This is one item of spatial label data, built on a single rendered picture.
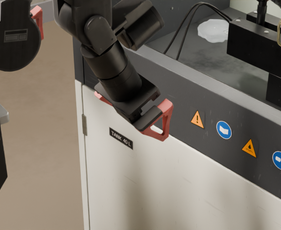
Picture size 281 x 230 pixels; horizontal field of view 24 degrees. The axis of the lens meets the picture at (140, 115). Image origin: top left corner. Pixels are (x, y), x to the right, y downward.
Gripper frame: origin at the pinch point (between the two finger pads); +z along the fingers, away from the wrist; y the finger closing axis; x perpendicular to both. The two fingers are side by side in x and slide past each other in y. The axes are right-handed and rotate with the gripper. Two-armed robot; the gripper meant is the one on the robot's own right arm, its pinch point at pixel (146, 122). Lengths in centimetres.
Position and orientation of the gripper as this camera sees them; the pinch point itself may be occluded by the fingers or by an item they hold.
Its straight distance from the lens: 111.2
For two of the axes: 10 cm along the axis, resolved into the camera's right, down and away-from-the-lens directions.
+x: -7.3, 6.6, -1.8
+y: -5.7, -4.5, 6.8
